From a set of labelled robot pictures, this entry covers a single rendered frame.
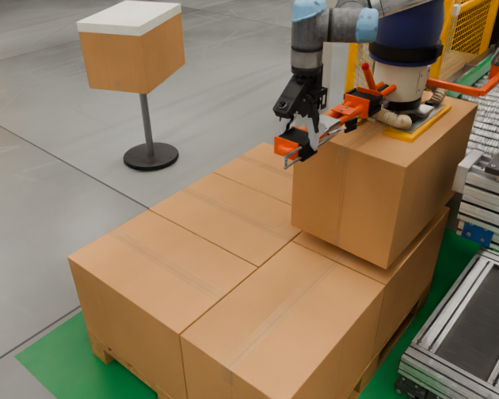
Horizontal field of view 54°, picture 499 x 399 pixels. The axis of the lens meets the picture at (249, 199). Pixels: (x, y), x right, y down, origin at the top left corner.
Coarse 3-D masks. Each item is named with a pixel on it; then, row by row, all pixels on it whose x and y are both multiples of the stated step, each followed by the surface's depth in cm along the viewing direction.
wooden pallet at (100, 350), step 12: (420, 300) 225; (408, 312) 213; (408, 324) 223; (396, 336) 217; (96, 348) 208; (108, 348) 199; (384, 348) 212; (108, 360) 208; (120, 360) 195; (372, 360) 192; (132, 372) 193; (372, 372) 199; (360, 384) 190; (168, 396) 180; (348, 396) 181
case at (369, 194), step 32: (384, 128) 165; (448, 128) 165; (320, 160) 164; (352, 160) 155; (384, 160) 148; (416, 160) 149; (448, 160) 177; (320, 192) 171; (352, 192) 161; (384, 192) 153; (416, 192) 161; (448, 192) 195; (320, 224) 177; (352, 224) 167; (384, 224) 158; (416, 224) 175; (384, 256) 164
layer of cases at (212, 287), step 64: (192, 192) 220; (256, 192) 219; (128, 256) 183; (192, 256) 183; (256, 256) 183; (320, 256) 182; (128, 320) 173; (192, 320) 157; (256, 320) 157; (320, 320) 156; (384, 320) 185; (192, 384) 162; (256, 384) 137; (320, 384) 150
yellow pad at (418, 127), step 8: (432, 104) 171; (440, 104) 175; (448, 104) 177; (432, 112) 170; (440, 112) 171; (416, 120) 165; (424, 120) 165; (432, 120) 166; (392, 128) 161; (416, 128) 160; (424, 128) 162; (392, 136) 160; (400, 136) 158; (408, 136) 156; (416, 136) 158
